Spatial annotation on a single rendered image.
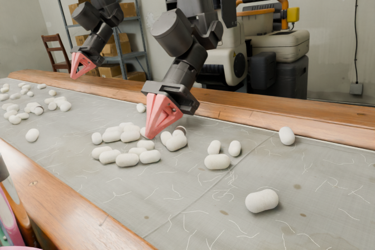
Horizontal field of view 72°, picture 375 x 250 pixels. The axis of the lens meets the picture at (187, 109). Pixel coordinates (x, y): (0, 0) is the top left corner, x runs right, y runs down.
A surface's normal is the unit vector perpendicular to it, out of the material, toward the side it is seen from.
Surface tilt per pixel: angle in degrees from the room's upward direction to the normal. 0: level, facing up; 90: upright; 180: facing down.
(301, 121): 45
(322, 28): 90
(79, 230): 0
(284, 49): 90
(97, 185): 0
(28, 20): 90
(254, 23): 92
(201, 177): 0
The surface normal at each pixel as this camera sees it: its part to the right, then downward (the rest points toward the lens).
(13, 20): 0.78, 0.12
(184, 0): -0.55, 0.36
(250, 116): -0.54, -0.42
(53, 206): -0.12, -0.93
